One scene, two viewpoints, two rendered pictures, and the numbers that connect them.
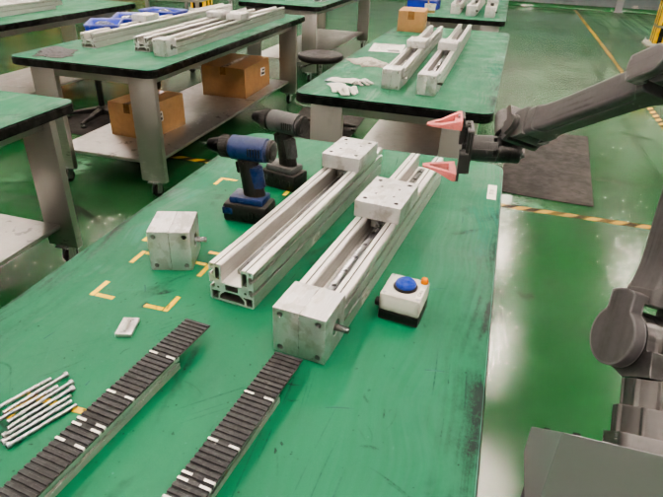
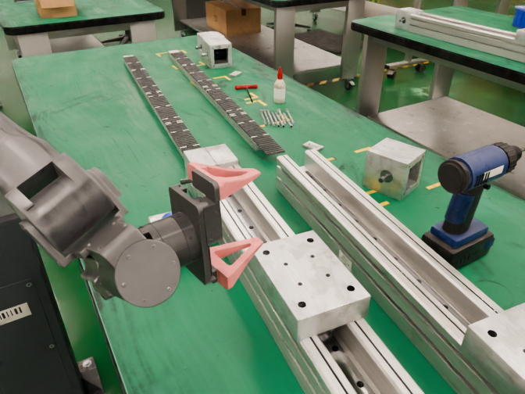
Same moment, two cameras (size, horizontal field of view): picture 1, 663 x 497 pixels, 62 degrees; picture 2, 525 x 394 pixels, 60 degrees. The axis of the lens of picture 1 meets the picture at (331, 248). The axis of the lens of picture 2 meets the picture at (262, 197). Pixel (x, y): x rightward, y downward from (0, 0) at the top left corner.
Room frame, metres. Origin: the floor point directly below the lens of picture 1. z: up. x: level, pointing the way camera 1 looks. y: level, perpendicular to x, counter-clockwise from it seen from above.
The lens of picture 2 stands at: (1.51, -0.52, 1.35)
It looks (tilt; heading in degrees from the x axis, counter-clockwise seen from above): 33 degrees down; 135
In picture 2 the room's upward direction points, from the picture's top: straight up
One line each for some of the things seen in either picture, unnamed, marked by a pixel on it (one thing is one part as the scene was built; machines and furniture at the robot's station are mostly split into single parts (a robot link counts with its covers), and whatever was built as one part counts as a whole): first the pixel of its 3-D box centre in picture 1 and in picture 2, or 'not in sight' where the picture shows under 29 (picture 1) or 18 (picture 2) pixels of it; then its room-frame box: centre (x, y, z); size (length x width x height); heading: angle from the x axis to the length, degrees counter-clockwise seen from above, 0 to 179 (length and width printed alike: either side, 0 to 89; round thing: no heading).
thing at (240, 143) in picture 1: (237, 177); (476, 201); (1.29, 0.24, 0.89); 0.20 x 0.08 x 0.22; 76
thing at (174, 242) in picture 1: (180, 240); (391, 170); (1.07, 0.34, 0.83); 0.11 x 0.10 x 0.10; 93
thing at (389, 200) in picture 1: (387, 204); (305, 287); (1.20, -0.13, 0.87); 0.16 x 0.11 x 0.07; 158
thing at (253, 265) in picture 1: (314, 207); (405, 276); (1.27, 0.05, 0.82); 0.80 x 0.10 x 0.09; 158
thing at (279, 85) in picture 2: not in sight; (280, 84); (0.51, 0.56, 0.84); 0.04 x 0.04 x 0.12
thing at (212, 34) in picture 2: not in sight; (208, 46); (-0.07, 0.73, 0.83); 0.11 x 0.10 x 0.10; 67
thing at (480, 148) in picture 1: (478, 148); (172, 242); (1.16, -0.31, 1.03); 0.07 x 0.07 x 0.10; 82
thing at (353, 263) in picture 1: (385, 222); (303, 310); (1.20, -0.13, 0.82); 0.80 x 0.10 x 0.09; 158
